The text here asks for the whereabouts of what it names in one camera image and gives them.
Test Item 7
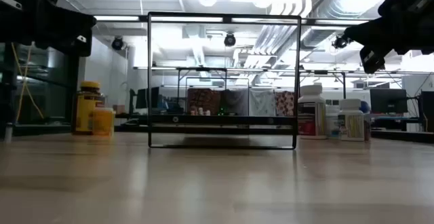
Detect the black background rack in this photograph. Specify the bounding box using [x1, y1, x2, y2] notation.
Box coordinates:
[176, 67, 347, 116]

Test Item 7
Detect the large white bottle maroon label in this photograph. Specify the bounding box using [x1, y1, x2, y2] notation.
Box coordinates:
[297, 83, 328, 140]

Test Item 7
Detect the white bottle yellow striped label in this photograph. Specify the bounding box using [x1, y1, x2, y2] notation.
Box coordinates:
[338, 98, 366, 142]

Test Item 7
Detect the brown patterned hanging cloth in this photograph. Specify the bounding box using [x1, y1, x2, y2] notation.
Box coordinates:
[186, 88, 222, 116]

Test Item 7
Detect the amber fish oil bottle yellow cap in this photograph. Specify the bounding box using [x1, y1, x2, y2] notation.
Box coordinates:
[73, 80, 104, 136]

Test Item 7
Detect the grey hanging cloth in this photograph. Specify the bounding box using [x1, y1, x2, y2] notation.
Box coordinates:
[220, 88, 251, 116]

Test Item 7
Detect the clear bottle blue cap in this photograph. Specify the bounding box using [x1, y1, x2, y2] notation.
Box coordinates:
[359, 100, 372, 141]

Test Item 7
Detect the black ceiling spot lamp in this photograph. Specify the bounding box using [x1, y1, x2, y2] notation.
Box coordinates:
[111, 36, 125, 51]
[223, 33, 237, 48]
[332, 35, 350, 50]

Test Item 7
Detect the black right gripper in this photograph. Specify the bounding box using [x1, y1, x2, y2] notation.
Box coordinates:
[344, 0, 434, 75]

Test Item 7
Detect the short white post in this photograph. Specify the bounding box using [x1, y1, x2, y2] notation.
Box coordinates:
[3, 122, 14, 143]

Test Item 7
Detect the yellow hanging cable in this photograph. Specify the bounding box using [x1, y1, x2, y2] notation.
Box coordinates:
[12, 42, 45, 120]

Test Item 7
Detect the clear acrylic tray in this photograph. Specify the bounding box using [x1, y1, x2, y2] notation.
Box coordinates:
[147, 12, 302, 150]

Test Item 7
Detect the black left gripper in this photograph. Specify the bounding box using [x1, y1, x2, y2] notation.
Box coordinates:
[0, 0, 98, 57]

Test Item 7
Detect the black computer monitor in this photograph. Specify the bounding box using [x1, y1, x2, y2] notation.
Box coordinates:
[135, 86, 160, 110]
[369, 88, 408, 115]
[420, 90, 434, 132]

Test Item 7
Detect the wide orange vial white cap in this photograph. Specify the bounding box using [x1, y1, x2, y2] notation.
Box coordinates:
[92, 107, 116, 137]

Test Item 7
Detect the white hanging cloth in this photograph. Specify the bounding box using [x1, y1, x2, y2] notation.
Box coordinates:
[249, 90, 277, 117]

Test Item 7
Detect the floral hanging cloth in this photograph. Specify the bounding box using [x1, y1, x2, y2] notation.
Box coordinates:
[274, 90, 296, 117]

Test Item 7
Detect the white bottle blue label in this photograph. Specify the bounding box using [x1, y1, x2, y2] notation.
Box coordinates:
[325, 105, 341, 139]

